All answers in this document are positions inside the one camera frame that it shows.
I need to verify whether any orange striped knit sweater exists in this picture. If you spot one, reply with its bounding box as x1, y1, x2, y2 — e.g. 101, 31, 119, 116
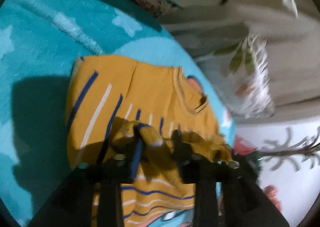
66, 55, 232, 226

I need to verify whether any turquoise fleece blanket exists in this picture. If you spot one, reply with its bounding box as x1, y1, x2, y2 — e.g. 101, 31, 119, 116
1, 0, 235, 226

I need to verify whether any white floral leaf pillow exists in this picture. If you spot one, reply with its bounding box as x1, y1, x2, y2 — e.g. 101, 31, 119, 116
195, 33, 275, 119

